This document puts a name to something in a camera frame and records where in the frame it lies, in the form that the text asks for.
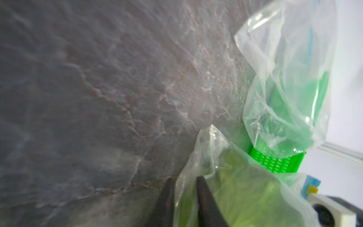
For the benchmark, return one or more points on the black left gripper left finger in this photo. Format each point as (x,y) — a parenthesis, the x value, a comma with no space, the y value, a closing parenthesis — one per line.
(163,213)

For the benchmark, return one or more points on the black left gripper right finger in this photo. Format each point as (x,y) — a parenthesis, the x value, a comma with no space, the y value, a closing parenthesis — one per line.
(209,214)

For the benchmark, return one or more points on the clear zip-top bag blue seal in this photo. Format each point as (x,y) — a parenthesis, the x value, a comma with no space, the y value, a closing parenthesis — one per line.
(290,45)

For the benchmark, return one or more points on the green plastic basket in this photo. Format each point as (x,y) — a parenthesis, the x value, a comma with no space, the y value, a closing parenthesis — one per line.
(280,159)

